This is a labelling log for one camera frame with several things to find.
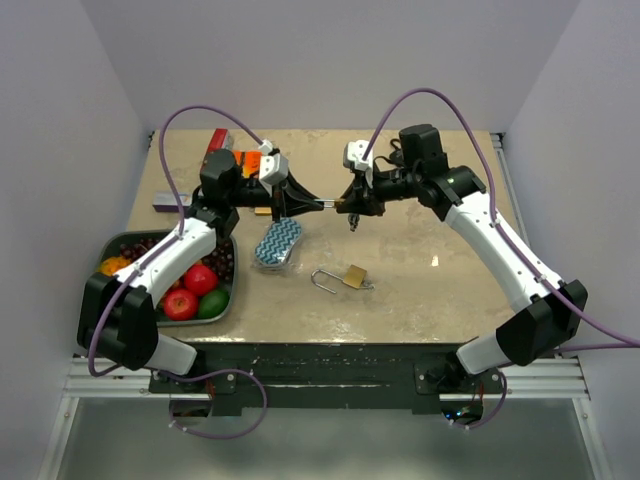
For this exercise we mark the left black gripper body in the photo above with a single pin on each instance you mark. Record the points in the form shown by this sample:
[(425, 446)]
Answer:
[(262, 195)]

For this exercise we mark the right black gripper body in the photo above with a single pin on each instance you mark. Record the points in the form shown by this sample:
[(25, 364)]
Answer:
[(378, 188)]

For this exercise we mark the astronaut keychain with keys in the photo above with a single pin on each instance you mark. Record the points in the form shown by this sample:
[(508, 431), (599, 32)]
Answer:
[(353, 220)]

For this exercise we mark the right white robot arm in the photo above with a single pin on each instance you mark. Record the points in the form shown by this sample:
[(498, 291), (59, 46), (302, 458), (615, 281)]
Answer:
[(546, 308)]

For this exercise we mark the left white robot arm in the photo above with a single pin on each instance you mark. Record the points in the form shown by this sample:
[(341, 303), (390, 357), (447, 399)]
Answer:
[(118, 312)]

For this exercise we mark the orange razor package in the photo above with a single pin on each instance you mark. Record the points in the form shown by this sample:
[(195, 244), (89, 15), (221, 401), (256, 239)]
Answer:
[(249, 162)]

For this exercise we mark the blue zigzag sponge pack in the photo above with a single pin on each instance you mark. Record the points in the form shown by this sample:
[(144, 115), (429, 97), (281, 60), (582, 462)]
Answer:
[(273, 253)]

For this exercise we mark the red box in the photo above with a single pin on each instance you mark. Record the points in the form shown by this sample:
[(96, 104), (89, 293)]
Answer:
[(220, 139)]

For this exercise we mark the dark grape bunch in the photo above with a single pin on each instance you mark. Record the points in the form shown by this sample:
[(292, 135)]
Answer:
[(221, 260)]

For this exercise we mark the red apple back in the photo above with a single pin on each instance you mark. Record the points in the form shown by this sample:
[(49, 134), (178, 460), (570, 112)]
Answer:
[(200, 280)]

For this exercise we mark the red apple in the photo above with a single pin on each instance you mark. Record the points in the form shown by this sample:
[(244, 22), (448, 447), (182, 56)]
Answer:
[(200, 280), (181, 305)]

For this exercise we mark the purple white toothpaste box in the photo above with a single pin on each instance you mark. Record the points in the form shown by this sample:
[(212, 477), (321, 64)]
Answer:
[(165, 201)]

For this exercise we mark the green avocado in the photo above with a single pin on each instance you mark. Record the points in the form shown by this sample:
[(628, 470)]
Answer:
[(213, 304)]

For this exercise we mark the small red fruits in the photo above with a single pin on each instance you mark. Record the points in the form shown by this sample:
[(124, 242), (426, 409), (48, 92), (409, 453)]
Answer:
[(179, 283)]

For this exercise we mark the red apple front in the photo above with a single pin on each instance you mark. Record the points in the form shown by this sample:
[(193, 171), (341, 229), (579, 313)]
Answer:
[(181, 305)]

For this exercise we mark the grey fruit tray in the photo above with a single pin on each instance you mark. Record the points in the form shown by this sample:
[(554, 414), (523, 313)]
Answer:
[(111, 248)]

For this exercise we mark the orange flower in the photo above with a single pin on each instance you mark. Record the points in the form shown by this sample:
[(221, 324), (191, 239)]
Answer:
[(113, 264)]

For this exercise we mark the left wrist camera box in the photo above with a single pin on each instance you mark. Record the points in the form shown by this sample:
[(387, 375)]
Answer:
[(273, 166)]

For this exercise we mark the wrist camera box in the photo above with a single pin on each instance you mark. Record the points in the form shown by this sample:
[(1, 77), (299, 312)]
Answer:
[(273, 166), (357, 161)]

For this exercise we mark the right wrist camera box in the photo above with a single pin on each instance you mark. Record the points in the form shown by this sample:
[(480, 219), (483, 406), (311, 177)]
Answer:
[(357, 161)]

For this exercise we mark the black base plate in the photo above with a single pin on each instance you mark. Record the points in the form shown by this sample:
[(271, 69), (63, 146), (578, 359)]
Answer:
[(410, 377)]

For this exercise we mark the aluminium rail frame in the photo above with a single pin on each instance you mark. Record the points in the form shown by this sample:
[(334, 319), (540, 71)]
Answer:
[(553, 376)]

